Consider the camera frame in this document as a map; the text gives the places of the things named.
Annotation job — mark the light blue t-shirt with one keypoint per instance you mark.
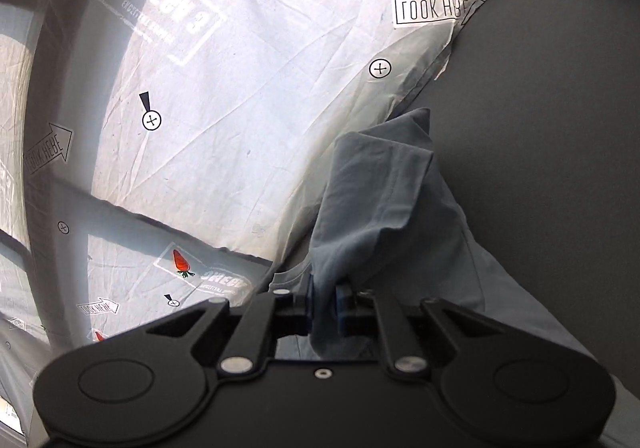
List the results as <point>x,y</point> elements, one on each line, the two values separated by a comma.
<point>390,188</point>

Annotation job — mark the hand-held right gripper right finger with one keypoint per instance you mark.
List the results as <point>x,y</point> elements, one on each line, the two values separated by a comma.
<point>343,308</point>

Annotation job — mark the white printed backdrop sheet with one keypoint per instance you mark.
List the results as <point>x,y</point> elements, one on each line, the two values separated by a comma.
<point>225,103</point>

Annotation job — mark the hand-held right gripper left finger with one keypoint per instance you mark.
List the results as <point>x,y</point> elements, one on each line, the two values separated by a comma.
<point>309,300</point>

